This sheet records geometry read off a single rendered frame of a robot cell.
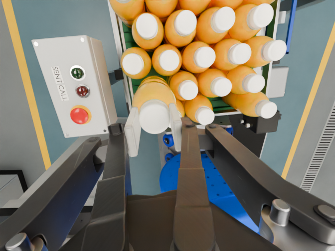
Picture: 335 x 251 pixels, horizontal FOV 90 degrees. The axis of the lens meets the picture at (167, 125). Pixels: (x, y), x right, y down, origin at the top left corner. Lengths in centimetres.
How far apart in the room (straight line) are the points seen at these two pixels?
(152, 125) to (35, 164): 192
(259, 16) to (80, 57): 35
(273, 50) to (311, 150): 202
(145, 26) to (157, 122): 20
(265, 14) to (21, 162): 210
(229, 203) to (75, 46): 44
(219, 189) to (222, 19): 36
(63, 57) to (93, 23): 116
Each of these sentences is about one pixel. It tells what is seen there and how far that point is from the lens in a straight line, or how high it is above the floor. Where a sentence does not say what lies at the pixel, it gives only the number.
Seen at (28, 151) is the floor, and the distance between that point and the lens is 204.
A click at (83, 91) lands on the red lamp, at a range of 38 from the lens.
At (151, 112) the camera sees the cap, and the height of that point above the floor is 126.
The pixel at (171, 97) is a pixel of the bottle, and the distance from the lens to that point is 25.
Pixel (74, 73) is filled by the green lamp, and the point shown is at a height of 111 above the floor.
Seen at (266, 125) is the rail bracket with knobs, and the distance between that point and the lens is 60.
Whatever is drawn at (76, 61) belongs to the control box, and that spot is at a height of 110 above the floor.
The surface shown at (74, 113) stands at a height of 111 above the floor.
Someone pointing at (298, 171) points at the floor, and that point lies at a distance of 245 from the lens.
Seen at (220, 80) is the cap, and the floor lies 111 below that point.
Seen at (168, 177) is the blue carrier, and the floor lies 109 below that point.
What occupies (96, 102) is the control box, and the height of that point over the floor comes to 110.
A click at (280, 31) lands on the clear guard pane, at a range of 67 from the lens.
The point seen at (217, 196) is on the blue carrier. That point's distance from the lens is 42.
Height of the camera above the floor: 146
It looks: 68 degrees down
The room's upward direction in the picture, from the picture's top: 168 degrees clockwise
